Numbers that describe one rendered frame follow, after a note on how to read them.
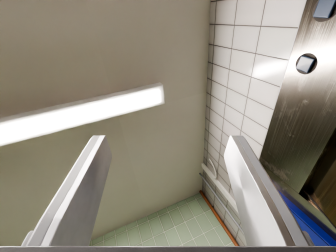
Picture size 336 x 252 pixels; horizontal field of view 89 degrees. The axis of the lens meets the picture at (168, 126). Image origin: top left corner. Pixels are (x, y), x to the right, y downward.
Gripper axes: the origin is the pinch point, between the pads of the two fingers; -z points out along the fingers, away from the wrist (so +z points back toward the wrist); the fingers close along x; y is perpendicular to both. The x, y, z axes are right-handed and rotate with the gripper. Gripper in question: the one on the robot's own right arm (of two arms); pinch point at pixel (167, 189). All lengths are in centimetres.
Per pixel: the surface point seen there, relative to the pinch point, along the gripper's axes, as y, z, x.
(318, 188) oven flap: 53, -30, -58
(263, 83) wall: 25, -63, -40
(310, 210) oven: 62, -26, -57
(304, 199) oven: 60, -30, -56
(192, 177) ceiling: 131, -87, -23
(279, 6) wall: -2, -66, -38
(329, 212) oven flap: 56, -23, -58
